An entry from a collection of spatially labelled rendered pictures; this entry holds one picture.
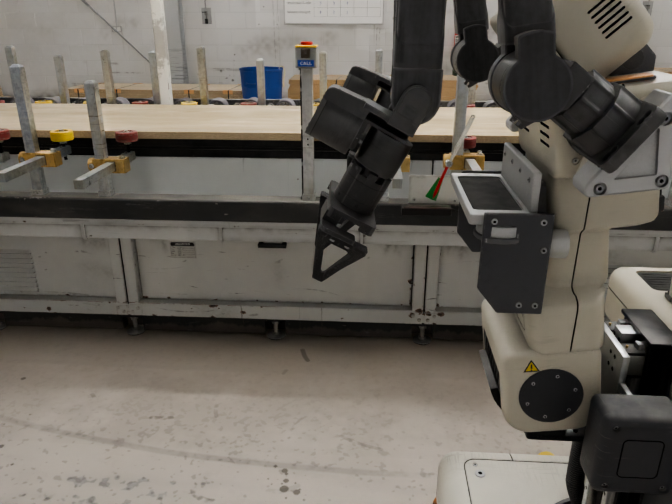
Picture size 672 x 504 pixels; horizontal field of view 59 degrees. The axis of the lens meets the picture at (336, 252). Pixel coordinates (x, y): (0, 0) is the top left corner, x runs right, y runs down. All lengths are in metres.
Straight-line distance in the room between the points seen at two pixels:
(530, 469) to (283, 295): 1.34
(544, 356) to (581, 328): 0.07
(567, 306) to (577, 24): 0.41
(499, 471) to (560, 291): 0.68
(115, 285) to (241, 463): 1.06
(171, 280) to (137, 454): 0.83
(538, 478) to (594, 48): 1.04
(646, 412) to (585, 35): 0.56
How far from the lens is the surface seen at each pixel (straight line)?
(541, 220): 0.91
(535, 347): 1.03
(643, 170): 0.81
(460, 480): 1.55
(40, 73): 10.54
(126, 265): 2.65
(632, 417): 1.03
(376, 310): 2.52
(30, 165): 2.29
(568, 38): 0.89
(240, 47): 9.40
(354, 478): 1.94
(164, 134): 2.40
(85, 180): 2.06
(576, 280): 1.03
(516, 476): 1.59
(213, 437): 2.13
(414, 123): 0.72
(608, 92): 0.77
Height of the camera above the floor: 1.31
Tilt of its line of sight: 22 degrees down
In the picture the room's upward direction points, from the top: straight up
